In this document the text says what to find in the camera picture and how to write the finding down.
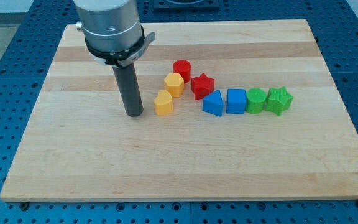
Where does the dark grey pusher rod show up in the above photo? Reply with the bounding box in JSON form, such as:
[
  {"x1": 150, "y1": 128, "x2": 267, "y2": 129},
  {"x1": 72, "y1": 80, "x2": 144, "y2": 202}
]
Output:
[{"x1": 113, "y1": 64, "x2": 144, "y2": 117}]

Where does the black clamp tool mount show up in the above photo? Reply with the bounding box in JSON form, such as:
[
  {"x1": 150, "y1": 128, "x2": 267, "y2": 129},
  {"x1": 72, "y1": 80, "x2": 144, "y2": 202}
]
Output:
[{"x1": 85, "y1": 27, "x2": 156, "y2": 68}]

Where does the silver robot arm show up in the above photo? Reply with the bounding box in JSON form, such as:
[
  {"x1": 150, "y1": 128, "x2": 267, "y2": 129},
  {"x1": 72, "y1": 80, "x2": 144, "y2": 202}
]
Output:
[{"x1": 73, "y1": 0, "x2": 156, "y2": 117}]

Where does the blue cube block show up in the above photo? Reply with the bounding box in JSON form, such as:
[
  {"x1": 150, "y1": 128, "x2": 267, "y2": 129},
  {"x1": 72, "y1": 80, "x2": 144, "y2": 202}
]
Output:
[{"x1": 226, "y1": 88, "x2": 247, "y2": 114}]

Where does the yellow heart block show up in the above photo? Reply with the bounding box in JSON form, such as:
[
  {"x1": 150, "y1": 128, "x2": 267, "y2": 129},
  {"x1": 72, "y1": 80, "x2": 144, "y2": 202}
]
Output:
[{"x1": 154, "y1": 90, "x2": 173, "y2": 116}]

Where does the yellow hexagon block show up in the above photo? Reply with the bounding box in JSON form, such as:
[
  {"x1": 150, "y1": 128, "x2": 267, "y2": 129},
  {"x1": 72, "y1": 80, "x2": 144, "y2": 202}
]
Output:
[{"x1": 164, "y1": 73, "x2": 184, "y2": 98}]

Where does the red cylinder block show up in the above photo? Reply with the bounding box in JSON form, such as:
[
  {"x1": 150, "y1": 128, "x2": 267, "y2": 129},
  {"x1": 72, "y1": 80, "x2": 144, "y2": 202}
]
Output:
[{"x1": 173, "y1": 60, "x2": 191, "y2": 83}]

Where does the red star block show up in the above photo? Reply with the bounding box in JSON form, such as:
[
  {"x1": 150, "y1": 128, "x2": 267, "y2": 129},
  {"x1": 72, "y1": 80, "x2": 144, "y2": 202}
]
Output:
[{"x1": 191, "y1": 73, "x2": 215, "y2": 100}]

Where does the blue triangle block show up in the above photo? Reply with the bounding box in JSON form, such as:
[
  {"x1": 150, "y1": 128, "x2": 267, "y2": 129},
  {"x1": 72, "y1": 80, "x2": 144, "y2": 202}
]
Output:
[{"x1": 202, "y1": 90, "x2": 224, "y2": 116}]

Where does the wooden board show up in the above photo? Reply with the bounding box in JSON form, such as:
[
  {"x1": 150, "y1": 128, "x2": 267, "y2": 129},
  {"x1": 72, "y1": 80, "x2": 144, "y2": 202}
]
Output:
[{"x1": 0, "y1": 19, "x2": 358, "y2": 202}]

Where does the green cylinder block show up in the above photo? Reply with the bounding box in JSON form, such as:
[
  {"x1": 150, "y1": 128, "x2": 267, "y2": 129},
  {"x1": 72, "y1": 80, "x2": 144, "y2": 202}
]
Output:
[{"x1": 246, "y1": 88, "x2": 267, "y2": 114}]

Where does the green star block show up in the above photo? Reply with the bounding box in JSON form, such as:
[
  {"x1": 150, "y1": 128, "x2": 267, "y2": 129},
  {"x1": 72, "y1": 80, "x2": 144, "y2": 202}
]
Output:
[{"x1": 265, "y1": 86, "x2": 293, "y2": 116}]

